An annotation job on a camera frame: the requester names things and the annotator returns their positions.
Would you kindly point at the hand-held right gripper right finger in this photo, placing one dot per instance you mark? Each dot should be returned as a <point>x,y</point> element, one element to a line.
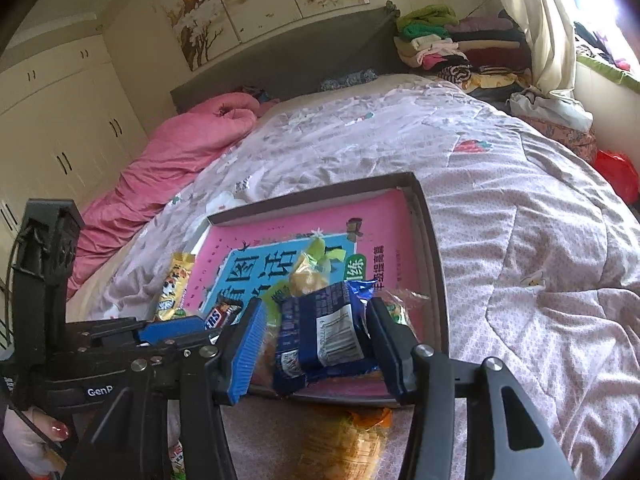
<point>395,360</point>

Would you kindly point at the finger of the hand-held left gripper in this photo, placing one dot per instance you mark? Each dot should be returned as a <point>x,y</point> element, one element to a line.
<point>195,347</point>
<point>170,329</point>

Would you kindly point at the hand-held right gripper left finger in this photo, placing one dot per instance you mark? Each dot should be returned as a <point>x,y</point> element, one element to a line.
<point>245,355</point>

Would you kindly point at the yellow cartoon snack packet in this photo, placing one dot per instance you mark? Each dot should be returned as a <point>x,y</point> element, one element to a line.
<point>175,285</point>

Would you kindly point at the brown chocolate bar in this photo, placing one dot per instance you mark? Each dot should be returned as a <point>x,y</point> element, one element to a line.
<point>222,312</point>

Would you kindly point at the clear rice cracker packet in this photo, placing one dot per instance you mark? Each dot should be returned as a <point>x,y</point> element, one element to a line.
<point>400,312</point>

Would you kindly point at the dark blue cookie packet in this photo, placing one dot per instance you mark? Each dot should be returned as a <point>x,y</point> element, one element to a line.
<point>320,330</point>

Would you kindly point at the green clear pastry packet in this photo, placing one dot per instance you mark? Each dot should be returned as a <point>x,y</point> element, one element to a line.
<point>307,280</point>

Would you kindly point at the shallow cardboard box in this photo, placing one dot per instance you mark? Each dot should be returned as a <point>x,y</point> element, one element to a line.
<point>430,260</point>

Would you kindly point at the person's left hand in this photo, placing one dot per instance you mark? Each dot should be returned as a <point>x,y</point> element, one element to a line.
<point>25,435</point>

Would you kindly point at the orange snack packet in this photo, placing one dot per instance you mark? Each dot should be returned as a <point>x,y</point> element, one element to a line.
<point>350,440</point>

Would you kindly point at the small cartoon snack packet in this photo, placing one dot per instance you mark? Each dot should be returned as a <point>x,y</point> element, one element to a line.
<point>176,460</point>

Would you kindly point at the pink and blue book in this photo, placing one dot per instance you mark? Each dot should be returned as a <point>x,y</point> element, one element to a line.
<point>380,225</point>

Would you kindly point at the pink duvet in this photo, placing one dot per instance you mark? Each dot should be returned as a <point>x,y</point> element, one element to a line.
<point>165,170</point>

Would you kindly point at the cream wardrobe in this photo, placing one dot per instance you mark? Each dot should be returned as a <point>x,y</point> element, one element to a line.
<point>60,125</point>

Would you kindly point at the pink floral cloth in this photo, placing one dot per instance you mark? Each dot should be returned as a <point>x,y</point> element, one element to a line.
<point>570,137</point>

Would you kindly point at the dark patterned pillow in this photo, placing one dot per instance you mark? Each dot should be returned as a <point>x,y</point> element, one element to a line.
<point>350,80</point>

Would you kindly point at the red plastic bag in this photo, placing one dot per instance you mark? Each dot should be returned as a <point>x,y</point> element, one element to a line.
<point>617,175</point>

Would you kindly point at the white crumpled cloth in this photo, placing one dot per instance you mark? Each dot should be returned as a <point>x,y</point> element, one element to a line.
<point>550,110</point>

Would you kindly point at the grey bed headboard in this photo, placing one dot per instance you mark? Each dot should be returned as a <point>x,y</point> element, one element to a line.
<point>300,55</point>

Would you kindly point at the pile of folded clothes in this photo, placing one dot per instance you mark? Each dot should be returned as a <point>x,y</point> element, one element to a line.
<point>435,40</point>

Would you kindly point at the green windowsill cushion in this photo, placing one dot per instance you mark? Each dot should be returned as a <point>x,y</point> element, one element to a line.
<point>610,75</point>

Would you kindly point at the cream curtain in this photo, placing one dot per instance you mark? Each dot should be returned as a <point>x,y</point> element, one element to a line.
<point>545,35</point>

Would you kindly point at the heap of clothes on windowsill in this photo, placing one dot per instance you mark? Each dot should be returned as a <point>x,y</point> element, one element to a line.
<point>600,45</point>

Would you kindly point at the tree wall painting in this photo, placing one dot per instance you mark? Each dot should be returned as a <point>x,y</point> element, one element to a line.
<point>225,5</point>

